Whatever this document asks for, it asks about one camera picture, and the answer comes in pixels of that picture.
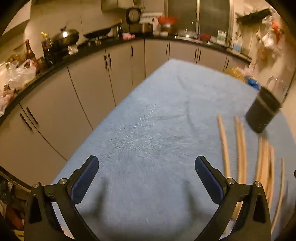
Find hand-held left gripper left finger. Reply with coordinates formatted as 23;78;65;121
24;155;100;241

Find yellow plastic bag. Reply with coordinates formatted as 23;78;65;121
224;65;249;81

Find pink plastic bag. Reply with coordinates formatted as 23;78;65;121
0;89;14;112

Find grey base cabinets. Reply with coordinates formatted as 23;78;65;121
0;38;252;186

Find clear glass pitcher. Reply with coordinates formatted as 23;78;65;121
261;67;295;105

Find black frying pan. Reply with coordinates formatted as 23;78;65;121
83;20;122;39

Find brown glass bottle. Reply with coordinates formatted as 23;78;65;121
24;39;37;70

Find dark sauce bottle yellow cap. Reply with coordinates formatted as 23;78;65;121
41;32;55;67

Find kitchen scale with dial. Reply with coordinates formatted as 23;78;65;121
126;8;142;33

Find blue table cloth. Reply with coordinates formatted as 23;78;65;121
50;59;296;241

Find white plastic bag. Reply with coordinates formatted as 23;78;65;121
0;59;37;90

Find white detergent bottle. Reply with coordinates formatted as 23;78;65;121
217;30;228;44

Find dark grey utensil holder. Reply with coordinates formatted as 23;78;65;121
245;88;282;134

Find blue label plastic bottle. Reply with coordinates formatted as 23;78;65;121
232;37;242;52

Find black wall rack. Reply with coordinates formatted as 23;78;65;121
236;8;271;24

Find black kitchen countertop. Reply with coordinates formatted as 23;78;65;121
0;32;252;127

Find wok with metal lid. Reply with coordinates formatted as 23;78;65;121
52;28;80;45

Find hanging plastic bags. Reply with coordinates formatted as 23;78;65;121
255;16;287;61

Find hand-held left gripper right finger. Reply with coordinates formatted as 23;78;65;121
195;156;271;241

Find glass pot lid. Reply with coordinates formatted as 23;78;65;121
178;29;197;37

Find bunch of wooden chopsticks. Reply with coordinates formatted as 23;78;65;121
216;115;286;235

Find dark kitchen window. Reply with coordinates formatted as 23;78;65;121
168;0;232;33

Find blue plastic bag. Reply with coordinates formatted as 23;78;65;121
246;76;260;90

